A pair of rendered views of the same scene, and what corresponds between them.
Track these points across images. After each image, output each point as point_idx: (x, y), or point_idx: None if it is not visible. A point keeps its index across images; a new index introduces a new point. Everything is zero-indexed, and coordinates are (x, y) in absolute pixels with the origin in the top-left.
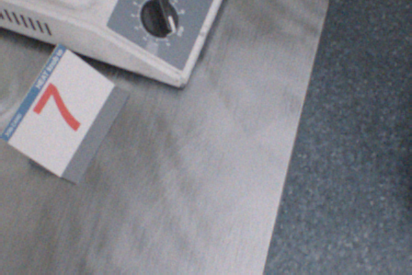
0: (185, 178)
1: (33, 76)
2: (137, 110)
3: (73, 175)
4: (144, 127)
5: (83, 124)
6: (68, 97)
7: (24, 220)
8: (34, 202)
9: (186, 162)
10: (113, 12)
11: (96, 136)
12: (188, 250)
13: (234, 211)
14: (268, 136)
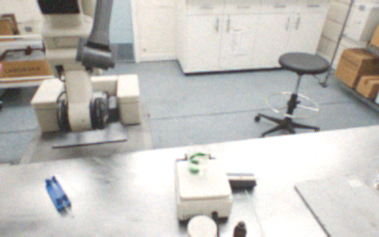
0: (235, 156)
1: (234, 195)
2: (227, 170)
3: (252, 174)
4: (229, 167)
5: (240, 176)
6: (237, 177)
7: (270, 180)
8: (264, 180)
9: (231, 157)
10: None
11: (240, 174)
12: (249, 150)
13: (235, 147)
14: (214, 147)
